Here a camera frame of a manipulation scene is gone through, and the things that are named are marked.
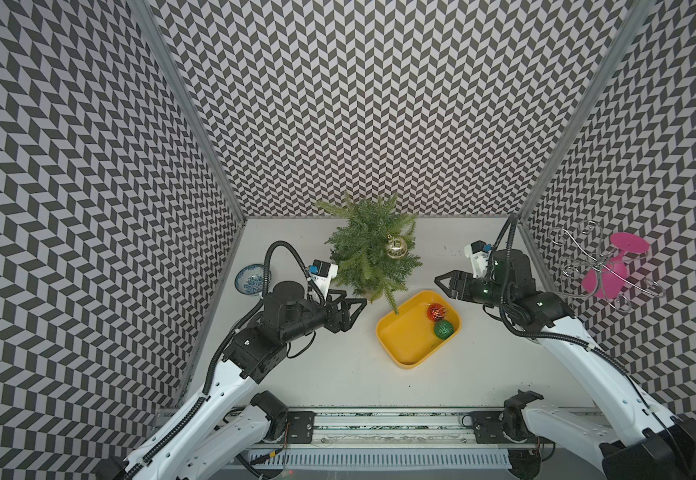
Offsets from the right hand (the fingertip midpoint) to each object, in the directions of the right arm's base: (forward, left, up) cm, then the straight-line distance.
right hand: (444, 287), depth 75 cm
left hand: (-7, +22, +5) cm, 24 cm away
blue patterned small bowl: (+14, +59, -17) cm, 63 cm away
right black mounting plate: (-28, -10, -21) cm, 37 cm away
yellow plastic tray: (-2, +4, -21) cm, 21 cm away
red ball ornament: (+1, -1, -15) cm, 15 cm away
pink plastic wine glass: (-3, -35, +8) cm, 36 cm away
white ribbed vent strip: (-34, +17, -20) cm, 43 cm away
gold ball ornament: (+4, +13, +11) cm, 18 cm away
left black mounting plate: (-28, +36, -19) cm, 49 cm away
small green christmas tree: (+8, +18, +7) cm, 21 cm away
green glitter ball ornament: (-5, -2, -16) cm, 16 cm away
